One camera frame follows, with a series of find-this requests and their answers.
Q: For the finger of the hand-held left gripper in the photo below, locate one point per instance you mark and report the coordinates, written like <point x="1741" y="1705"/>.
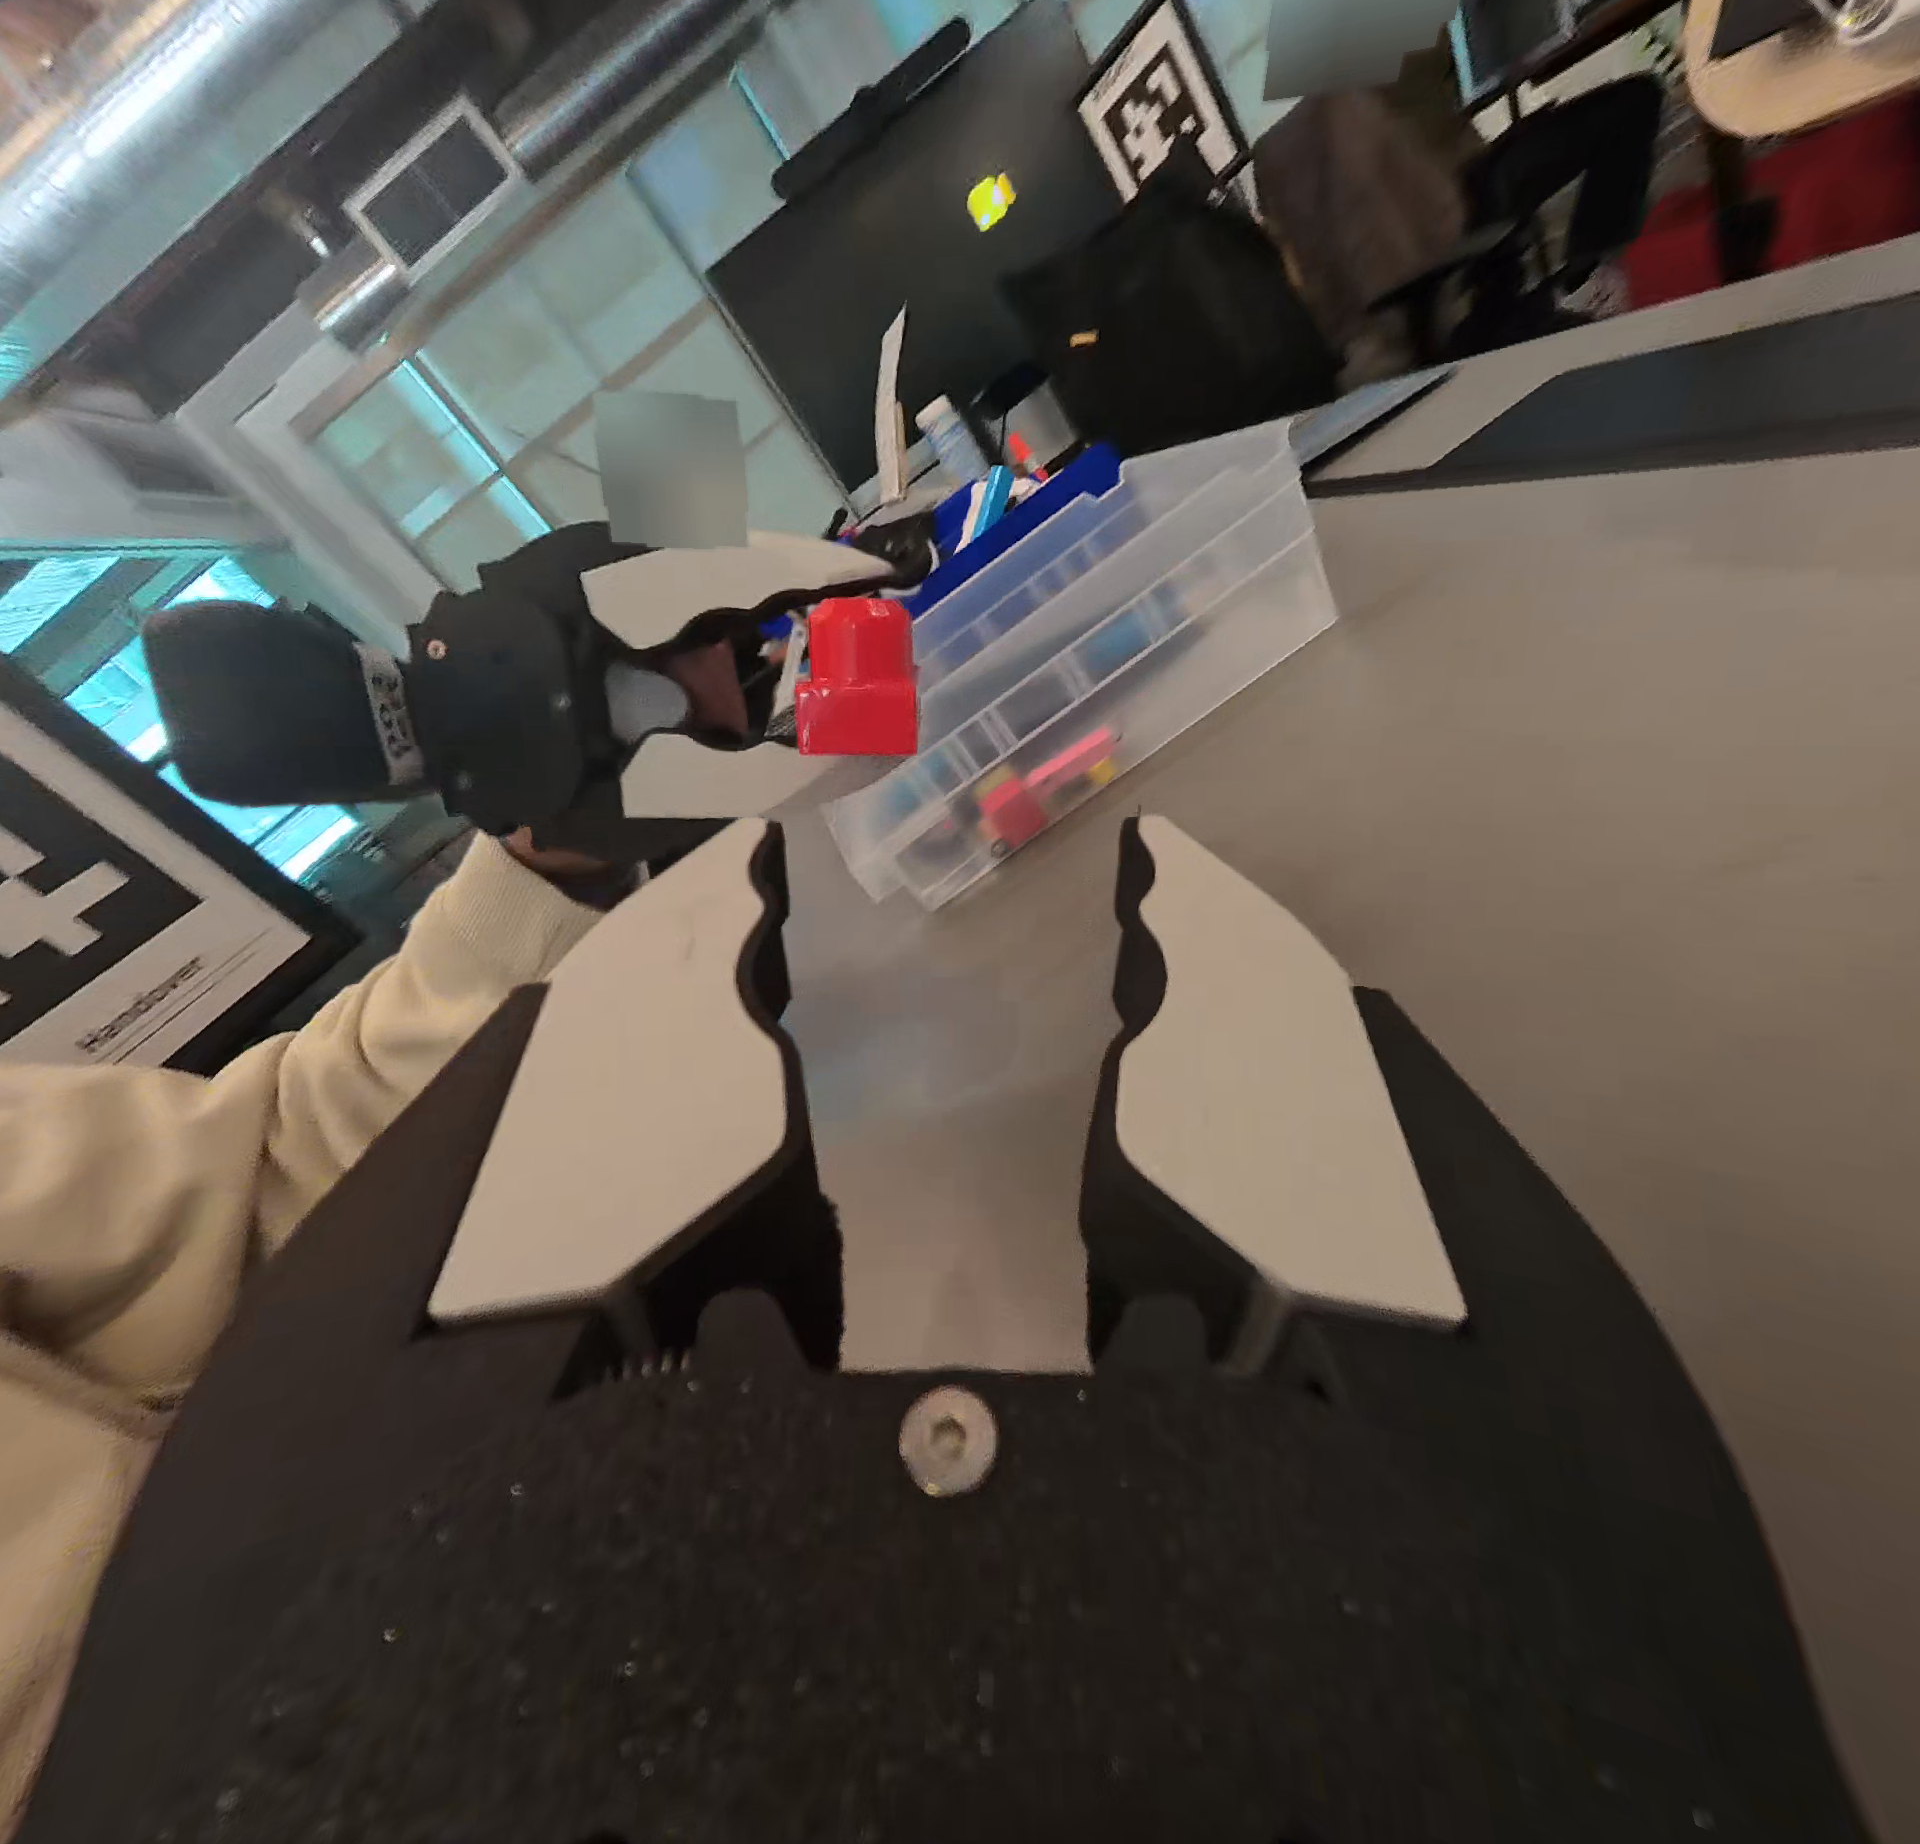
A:
<point x="720" y="577"/>
<point x="720" y="783"/>

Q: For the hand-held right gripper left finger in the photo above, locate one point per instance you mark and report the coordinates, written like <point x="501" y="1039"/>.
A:
<point x="631" y="1126"/>

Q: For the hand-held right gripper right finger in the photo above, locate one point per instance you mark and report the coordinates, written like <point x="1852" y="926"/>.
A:
<point x="1290" y="1126"/>

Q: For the clear plastic organizer tray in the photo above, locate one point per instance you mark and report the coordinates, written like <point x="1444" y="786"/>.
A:
<point x="1200" y="523"/>

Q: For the grey desk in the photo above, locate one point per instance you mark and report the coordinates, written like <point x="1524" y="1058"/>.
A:
<point x="1575" y="825"/>

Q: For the person's left hand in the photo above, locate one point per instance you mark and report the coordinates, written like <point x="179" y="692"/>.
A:
<point x="708" y="692"/>

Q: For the white paper strip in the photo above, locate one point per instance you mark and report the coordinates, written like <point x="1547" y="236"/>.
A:
<point x="892" y="404"/>

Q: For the blue plastic parts bin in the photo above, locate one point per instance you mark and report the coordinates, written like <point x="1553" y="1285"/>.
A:
<point x="1050" y="503"/>

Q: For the pink plastic block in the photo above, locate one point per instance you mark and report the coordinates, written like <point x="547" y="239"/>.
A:
<point x="1076" y="765"/>

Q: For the framed marker poster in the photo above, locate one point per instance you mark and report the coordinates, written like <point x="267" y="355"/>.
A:
<point x="1162" y="89"/>
<point x="136" y="900"/>

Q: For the yellow sticker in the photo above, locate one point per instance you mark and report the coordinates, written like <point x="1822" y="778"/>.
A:
<point x="990" y="202"/>

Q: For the black video bar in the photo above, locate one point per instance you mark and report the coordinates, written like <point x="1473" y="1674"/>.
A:
<point x="871" y="113"/>

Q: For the black jacket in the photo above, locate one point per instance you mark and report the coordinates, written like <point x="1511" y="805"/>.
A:
<point x="1170" y="313"/>

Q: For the person's cream sweater torso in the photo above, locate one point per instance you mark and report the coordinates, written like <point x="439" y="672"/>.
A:
<point x="60" y="1500"/>

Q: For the brown jacket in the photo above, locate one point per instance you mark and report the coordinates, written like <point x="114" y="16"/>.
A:
<point x="1357" y="209"/>

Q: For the red bag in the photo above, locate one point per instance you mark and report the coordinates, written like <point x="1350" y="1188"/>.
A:
<point x="1801" y="209"/>

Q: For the white round camera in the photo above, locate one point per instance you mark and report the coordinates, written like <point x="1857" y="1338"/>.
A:
<point x="908" y="555"/>

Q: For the large black wall screen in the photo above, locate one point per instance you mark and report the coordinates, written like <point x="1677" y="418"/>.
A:
<point x="900" y="313"/>

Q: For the large metal duct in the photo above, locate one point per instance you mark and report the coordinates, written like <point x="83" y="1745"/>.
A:
<point x="151" y="89"/>

